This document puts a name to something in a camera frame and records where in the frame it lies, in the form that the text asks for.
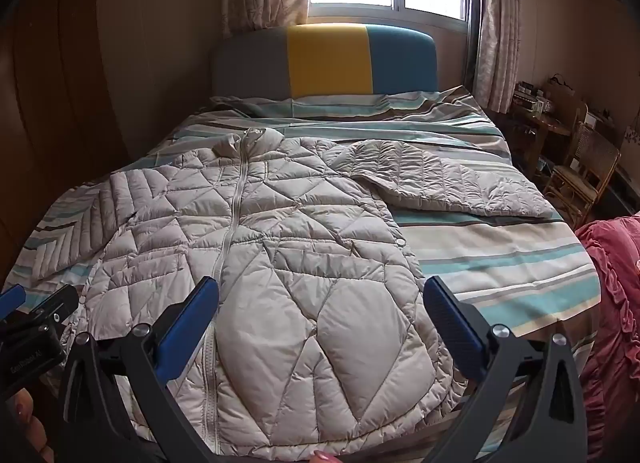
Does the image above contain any brown wooden wardrobe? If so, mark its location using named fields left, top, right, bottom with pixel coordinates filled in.
left=0, top=0, right=131, bottom=284

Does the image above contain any rattan chair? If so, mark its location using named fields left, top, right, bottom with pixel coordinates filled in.
left=542, top=103, right=623, bottom=231

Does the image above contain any beige quilted down jacket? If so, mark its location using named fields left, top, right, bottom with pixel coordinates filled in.
left=32, top=128, right=556, bottom=446

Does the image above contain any striped bed sheet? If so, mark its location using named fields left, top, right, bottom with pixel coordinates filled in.
left=0, top=85, right=603, bottom=463

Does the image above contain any person's left hand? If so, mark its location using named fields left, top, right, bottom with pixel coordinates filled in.
left=10, top=389, right=55, bottom=463

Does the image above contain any round wooden side table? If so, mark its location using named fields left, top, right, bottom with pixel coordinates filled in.
left=505, top=103, right=573, bottom=166

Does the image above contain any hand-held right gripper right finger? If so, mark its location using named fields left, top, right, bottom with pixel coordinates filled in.
left=422, top=275, right=588, bottom=463

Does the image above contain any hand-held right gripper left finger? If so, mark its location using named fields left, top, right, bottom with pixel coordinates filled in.
left=57, top=275, right=221, bottom=463

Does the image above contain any grey yellow blue headboard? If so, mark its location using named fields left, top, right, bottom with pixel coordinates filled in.
left=210, top=24, right=441, bottom=104

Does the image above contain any small items tray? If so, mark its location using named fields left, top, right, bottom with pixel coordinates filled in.
left=512, top=82, right=555, bottom=114

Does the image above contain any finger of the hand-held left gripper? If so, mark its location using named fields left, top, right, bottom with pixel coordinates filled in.
left=0, top=284, right=27, bottom=315
left=27, top=284, right=81, bottom=326

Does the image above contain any pink ruffled cloth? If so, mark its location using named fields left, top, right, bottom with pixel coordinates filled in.
left=574, top=213, right=640, bottom=463

